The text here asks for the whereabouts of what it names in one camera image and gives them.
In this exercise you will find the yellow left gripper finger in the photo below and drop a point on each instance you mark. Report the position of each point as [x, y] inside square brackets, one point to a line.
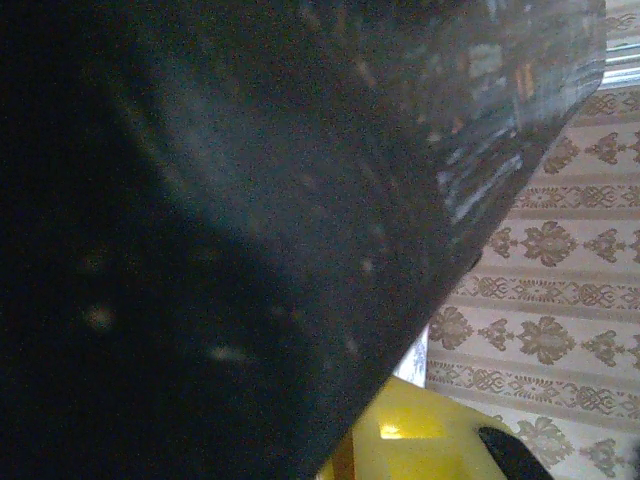
[415, 440]

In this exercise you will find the dark painted lidded box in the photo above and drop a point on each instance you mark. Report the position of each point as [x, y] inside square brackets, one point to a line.
[250, 200]

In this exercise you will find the floral patterned table mat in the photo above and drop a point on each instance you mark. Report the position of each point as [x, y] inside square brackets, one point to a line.
[415, 360]

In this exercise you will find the aluminium frame post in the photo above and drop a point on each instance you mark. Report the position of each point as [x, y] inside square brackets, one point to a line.
[625, 65]

